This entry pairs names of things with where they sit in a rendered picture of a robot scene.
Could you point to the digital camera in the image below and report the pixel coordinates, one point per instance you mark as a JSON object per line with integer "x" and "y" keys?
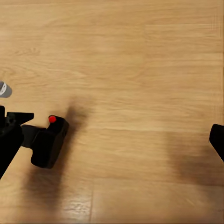
{"x": 46, "y": 143}

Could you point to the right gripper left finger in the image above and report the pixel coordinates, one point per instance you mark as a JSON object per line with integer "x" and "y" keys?
{"x": 11, "y": 139}

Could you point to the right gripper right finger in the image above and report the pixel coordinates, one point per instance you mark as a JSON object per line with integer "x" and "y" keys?
{"x": 217, "y": 139}

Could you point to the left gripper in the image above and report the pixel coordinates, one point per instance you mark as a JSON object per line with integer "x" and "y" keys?
{"x": 13, "y": 118}

